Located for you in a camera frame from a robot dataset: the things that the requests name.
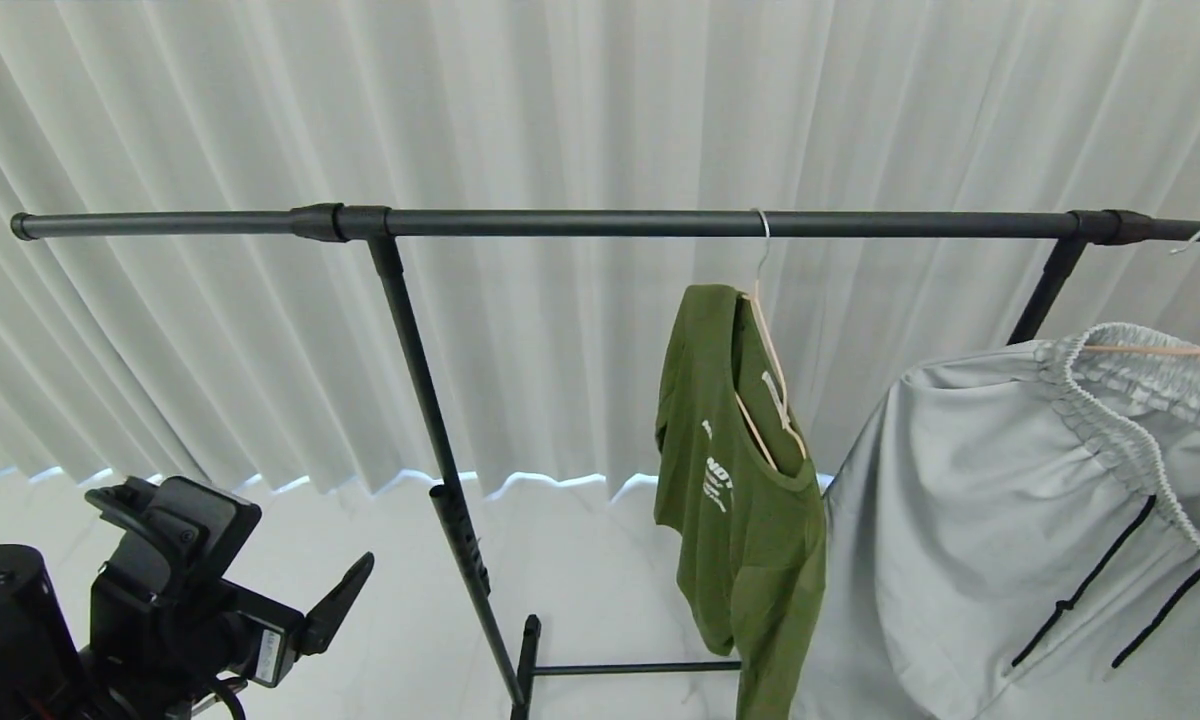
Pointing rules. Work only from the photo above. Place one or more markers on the pink clothes hanger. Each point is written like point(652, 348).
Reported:
point(1160, 350)
point(762, 250)

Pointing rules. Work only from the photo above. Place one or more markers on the pale grey garment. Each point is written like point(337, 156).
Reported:
point(960, 520)

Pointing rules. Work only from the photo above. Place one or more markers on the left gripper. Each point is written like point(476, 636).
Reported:
point(200, 650)

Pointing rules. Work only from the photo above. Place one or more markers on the black clothes rack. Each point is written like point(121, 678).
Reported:
point(560, 223)

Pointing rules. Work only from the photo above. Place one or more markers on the green long-sleeved shirt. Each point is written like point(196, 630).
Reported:
point(750, 540)

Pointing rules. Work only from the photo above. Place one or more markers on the white curtain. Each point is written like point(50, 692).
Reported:
point(560, 100)

